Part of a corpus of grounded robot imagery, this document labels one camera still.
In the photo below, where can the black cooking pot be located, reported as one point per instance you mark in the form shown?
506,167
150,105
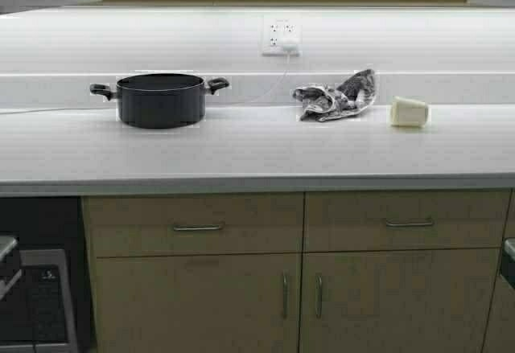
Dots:
160,100

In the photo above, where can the left lower cabinet door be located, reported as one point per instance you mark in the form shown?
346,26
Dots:
237,303

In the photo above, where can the cabinet door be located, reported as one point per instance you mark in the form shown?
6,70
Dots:
397,301
237,303

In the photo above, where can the right lower cabinet door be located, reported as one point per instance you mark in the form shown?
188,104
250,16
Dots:
397,301

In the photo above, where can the white power adapter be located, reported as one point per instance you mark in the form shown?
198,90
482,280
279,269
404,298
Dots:
290,45

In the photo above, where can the grey patterned dish towel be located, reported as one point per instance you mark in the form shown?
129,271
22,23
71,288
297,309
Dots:
323,103

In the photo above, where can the cream plastic cup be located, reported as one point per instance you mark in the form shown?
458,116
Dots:
405,112

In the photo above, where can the left lower drawer front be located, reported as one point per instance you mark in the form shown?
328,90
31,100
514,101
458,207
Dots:
187,225

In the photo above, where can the drawer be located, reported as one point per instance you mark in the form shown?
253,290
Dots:
404,220
187,225

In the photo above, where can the right lower drawer front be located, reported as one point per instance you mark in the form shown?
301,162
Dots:
404,220

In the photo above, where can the stainless steel microwave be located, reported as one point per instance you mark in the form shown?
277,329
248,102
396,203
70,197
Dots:
36,311

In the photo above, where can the white wall outlet plate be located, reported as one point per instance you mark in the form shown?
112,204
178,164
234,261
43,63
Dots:
274,28

